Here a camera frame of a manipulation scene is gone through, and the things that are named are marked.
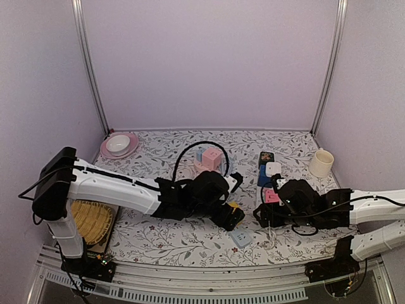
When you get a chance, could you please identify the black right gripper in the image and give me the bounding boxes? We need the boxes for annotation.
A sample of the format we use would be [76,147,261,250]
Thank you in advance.
[254,201,318,228]

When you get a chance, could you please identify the yellow cube socket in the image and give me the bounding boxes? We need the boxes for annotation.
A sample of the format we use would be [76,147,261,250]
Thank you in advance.
[229,202,244,226]

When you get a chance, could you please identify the light blue power strip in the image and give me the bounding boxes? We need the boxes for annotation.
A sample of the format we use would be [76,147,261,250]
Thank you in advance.
[228,229,252,249]

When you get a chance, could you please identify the pink plug adapter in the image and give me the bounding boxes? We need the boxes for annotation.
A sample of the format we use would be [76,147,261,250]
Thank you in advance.
[264,188,280,204]

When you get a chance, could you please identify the dark blue cube socket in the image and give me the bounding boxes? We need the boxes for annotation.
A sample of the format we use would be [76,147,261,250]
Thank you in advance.
[257,165,273,188]

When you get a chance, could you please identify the white plug adapter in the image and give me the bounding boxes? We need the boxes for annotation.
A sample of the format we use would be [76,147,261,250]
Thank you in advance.
[265,161,282,177]

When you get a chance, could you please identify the white power strip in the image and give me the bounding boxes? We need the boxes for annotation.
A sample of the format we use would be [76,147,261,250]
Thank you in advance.
[255,187,265,207]

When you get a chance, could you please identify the dark green cube socket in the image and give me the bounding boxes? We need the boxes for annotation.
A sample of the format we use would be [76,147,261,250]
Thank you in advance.
[258,151,275,166]

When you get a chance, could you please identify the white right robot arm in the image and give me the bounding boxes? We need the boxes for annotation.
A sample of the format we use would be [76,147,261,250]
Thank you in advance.
[253,174,404,276]

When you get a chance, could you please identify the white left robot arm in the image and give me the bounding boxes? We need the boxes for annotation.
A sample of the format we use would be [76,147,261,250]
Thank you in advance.
[18,147,245,275]

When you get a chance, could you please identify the pink cube socket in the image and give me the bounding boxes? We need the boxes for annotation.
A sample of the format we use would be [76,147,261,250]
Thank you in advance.
[201,147,222,170]

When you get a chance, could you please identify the cream ribbed ceramic mug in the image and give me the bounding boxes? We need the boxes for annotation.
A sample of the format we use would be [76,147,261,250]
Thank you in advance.
[308,148,334,178]

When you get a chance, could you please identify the pink plate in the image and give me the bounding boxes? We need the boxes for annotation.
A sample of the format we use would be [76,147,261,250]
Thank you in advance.
[100,132,139,160]

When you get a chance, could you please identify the white bowl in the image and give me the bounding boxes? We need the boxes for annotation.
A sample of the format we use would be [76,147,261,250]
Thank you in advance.
[106,135,130,156]

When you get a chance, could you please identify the yellow woven basket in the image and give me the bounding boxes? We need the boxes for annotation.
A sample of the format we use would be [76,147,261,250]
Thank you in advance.
[71,200,113,245]

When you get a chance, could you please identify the white power strip cable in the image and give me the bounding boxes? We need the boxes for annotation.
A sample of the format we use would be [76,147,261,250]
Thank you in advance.
[264,221,281,251]

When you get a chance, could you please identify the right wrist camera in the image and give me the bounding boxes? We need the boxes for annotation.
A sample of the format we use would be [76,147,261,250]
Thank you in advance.
[271,176,287,206]

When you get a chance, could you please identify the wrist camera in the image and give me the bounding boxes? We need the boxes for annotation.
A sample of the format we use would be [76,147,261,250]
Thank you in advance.
[225,172,243,193]
[271,176,287,206]

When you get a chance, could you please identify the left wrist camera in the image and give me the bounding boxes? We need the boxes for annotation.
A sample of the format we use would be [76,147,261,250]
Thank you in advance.
[225,172,243,193]

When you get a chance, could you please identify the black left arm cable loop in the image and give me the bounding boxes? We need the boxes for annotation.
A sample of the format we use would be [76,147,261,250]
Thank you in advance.
[171,140,230,184]

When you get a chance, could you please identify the aluminium frame post right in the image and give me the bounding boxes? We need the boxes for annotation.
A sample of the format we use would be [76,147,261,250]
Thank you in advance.
[310,0,348,137]

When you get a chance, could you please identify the aluminium frame post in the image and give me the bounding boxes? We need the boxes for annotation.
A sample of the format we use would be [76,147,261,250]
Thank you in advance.
[71,0,110,136]
[310,0,348,137]

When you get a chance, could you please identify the aluminium frame post left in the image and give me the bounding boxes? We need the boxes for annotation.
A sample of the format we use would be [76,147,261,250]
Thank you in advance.
[71,0,110,136]

